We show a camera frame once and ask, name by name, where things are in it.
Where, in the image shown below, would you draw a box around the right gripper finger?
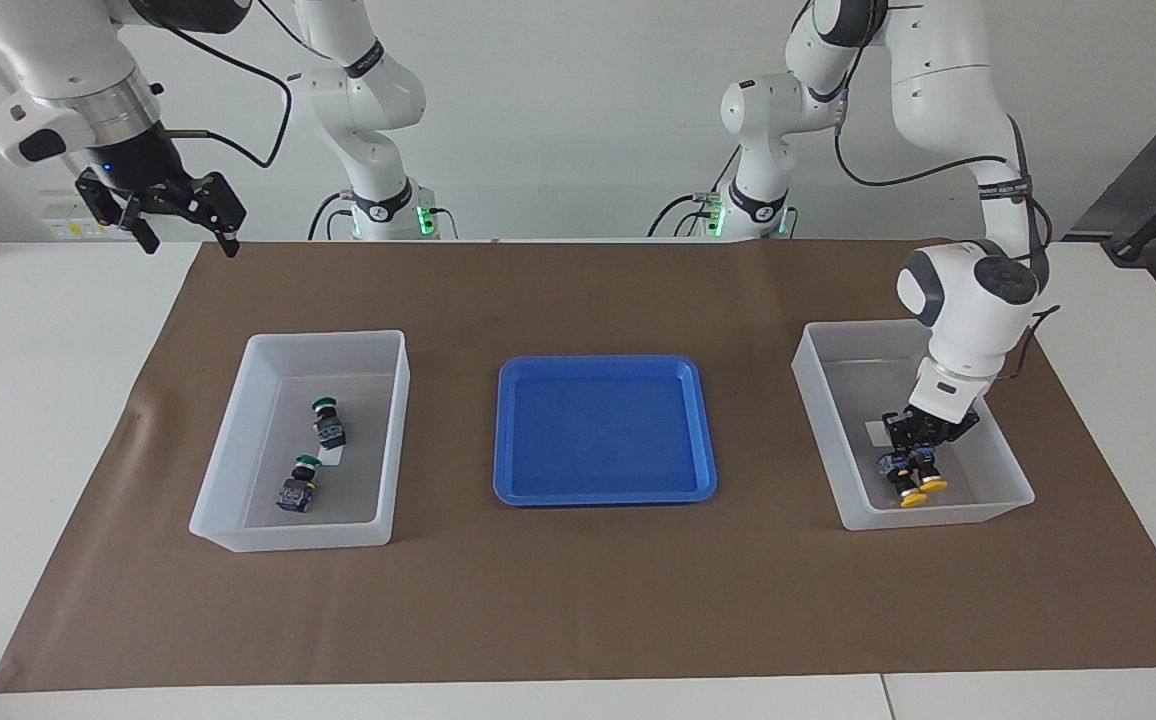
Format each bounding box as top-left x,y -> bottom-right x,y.
190,172 -> 247,259
75,172 -> 161,254

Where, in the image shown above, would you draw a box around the yellow push button switch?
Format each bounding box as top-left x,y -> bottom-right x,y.
876,455 -> 924,509
910,450 -> 949,493

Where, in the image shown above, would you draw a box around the green push button switch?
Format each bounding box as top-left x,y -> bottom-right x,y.
310,397 -> 347,449
276,455 -> 324,514

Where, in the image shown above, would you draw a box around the translucent white plastic box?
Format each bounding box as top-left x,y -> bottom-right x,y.
791,318 -> 1036,531
188,330 -> 411,553

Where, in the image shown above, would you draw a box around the blue plastic tray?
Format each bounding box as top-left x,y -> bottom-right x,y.
493,355 -> 719,506

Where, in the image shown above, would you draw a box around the brown paper table mat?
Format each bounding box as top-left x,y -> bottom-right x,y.
0,238 -> 1156,693

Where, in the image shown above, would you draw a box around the white wall socket box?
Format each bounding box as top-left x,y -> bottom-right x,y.
38,190 -> 151,241

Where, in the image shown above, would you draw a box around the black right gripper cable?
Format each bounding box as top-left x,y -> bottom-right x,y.
153,15 -> 294,169

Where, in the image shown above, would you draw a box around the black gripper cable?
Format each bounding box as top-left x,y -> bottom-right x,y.
833,0 -> 1064,381
153,15 -> 294,169

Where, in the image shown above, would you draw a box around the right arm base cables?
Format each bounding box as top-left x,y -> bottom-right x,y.
308,195 -> 459,241

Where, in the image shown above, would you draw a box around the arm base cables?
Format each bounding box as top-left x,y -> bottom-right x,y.
648,150 -> 739,238
308,195 -> 459,241

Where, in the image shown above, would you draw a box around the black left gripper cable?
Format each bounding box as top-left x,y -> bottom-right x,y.
833,0 -> 1064,381

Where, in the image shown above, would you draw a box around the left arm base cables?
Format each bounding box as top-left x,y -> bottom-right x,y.
648,150 -> 739,238

